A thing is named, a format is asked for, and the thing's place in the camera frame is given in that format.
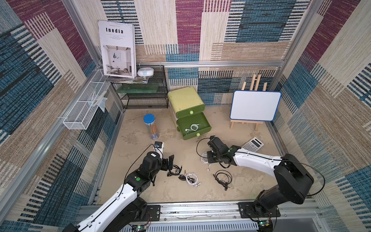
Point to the green drawer cabinet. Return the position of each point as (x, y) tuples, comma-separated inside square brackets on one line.
[(188, 108)]

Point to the black braided earphones left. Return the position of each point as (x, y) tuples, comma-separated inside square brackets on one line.
[(176, 171)]

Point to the white earphones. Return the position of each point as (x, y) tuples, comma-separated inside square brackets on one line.
[(193, 128), (192, 179)]

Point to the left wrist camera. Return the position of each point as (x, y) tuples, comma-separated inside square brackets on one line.
[(158, 147)]

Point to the black wire shelf rack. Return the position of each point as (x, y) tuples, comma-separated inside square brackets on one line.
[(146, 93)]

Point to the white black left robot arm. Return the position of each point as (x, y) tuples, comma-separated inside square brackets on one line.
[(125, 205)]

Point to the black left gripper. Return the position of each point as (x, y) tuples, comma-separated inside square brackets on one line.
[(164, 166)]

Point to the blue framed whiteboard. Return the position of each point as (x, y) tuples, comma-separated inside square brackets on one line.
[(255, 105)]

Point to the white oval device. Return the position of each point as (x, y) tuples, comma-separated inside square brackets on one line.
[(145, 72)]

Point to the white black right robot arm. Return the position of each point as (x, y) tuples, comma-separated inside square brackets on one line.
[(293, 180)]

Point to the white wire basket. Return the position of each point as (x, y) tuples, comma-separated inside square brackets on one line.
[(90, 100)]

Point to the grey calculator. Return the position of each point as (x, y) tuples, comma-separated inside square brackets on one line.
[(253, 145)]

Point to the Inedia magazine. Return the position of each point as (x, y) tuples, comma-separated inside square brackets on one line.
[(117, 43)]

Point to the clear pencil tub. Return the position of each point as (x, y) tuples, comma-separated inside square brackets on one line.
[(150, 121)]

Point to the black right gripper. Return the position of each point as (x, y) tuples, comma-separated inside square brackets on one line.
[(211, 144)]

